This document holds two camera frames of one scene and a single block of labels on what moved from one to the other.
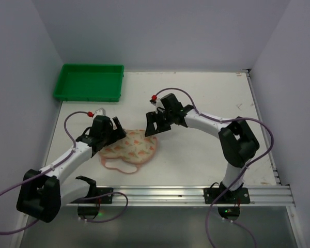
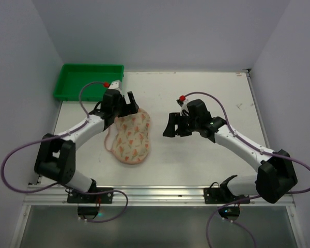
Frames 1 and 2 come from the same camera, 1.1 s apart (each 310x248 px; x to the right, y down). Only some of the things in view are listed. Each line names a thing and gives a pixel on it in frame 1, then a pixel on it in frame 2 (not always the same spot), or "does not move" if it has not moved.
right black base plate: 240,196 does not move
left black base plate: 100,191 does not move
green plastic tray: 89,82 does not move
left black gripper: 113,133 to 126,107
